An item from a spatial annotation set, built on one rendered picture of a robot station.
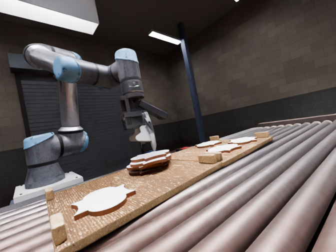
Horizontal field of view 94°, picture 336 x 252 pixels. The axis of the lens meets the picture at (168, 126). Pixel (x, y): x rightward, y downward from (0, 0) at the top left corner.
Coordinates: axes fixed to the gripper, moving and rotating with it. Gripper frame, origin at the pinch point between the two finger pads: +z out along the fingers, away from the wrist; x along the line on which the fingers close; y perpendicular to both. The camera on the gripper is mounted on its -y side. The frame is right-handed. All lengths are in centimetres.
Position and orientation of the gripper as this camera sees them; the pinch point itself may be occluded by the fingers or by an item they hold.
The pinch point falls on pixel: (149, 149)
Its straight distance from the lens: 56.9
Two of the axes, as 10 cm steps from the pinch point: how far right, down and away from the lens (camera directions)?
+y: -9.0, 1.7, -4.0
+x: 3.9, -0.8, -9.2
